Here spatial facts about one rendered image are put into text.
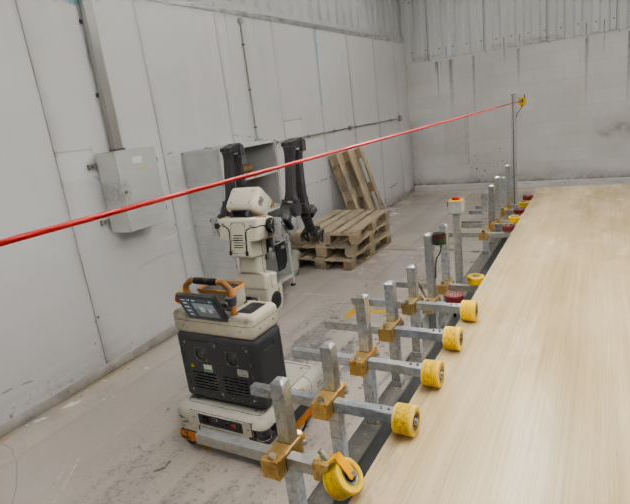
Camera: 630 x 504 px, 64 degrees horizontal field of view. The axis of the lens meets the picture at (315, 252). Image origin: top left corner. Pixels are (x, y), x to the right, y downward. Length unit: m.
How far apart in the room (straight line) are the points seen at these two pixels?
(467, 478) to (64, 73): 3.64
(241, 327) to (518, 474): 1.61
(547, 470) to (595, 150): 8.76
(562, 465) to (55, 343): 3.37
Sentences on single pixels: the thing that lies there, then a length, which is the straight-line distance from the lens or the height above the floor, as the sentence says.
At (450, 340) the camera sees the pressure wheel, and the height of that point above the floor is 0.95.
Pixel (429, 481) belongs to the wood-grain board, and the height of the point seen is 0.90.
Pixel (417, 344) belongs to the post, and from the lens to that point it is 2.21.
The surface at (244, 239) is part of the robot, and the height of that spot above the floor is 1.12.
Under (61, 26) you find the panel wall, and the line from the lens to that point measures 4.24.
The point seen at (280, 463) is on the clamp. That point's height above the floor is 0.96.
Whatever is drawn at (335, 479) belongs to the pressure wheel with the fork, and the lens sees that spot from 1.23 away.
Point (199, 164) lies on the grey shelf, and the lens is 4.64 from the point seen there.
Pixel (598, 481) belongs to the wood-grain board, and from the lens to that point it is 1.36.
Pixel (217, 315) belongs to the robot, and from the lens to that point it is 2.60.
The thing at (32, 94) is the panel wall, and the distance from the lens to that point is 3.98.
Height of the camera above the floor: 1.74
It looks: 15 degrees down
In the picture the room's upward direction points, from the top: 7 degrees counter-clockwise
